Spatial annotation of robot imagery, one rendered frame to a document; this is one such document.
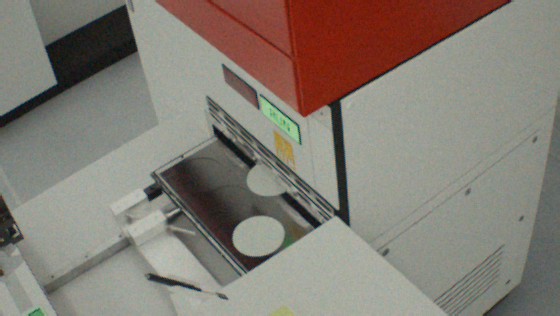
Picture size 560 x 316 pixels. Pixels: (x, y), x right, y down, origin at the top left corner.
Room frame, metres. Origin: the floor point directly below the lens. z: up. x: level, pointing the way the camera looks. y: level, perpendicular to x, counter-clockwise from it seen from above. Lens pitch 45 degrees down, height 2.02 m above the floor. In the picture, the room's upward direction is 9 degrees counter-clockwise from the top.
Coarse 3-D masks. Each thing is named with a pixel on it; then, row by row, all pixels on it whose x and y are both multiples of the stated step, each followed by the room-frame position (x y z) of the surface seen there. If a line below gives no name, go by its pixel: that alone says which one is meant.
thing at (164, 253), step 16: (128, 224) 1.05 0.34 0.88; (160, 240) 0.99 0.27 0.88; (176, 240) 0.99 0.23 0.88; (144, 256) 0.96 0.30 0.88; (160, 256) 0.95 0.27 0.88; (176, 256) 0.94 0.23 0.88; (192, 256) 0.94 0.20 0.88; (160, 272) 0.91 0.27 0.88; (176, 272) 0.90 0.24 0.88; (192, 272) 0.90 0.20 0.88; (208, 272) 0.89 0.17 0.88; (208, 288) 0.86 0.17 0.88
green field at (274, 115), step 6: (264, 102) 1.08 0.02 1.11; (264, 108) 1.08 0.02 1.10; (270, 108) 1.07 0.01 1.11; (270, 114) 1.07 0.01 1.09; (276, 114) 1.05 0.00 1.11; (276, 120) 1.05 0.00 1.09; (282, 120) 1.04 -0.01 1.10; (288, 120) 1.02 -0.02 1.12; (282, 126) 1.04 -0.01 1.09; (288, 126) 1.02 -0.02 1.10; (294, 126) 1.00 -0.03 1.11; (288, 132) 1.02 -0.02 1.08; (294, 132) 1.01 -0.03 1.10; (294, 138) 1.01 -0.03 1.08
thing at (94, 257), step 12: (168, 204) 1.11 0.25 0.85; (108, 240) 1.04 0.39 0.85; (120, 240) 1.03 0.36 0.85; (96, 252) 1.01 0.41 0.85; (108, 252) 1.01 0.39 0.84; (72, 264) 0.98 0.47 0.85; (84, 264) 0.98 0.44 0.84; (96, 264) 1.00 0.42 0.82; (48, 276) 0.96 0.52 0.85; (60, 276) 0.95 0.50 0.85; (72, 276) 0.97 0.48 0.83; (48, 288) 0.94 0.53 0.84
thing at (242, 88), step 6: (222, 66) 1.20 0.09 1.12; (228, 72) 1.19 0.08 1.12; (228, 78) 1.19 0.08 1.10; (234, 78) 1.17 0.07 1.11; (228, 84) 1.19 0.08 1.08; (234, 84) 1.17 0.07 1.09; (240, 84) 1.15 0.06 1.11; (240, 90) 1.15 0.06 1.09; (246, 90) 1.13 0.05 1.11; (252, 90) 1.11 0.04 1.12; (246, 96) 1.14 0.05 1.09; (252, 96) 1.12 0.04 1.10; (252, 102) 1.12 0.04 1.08
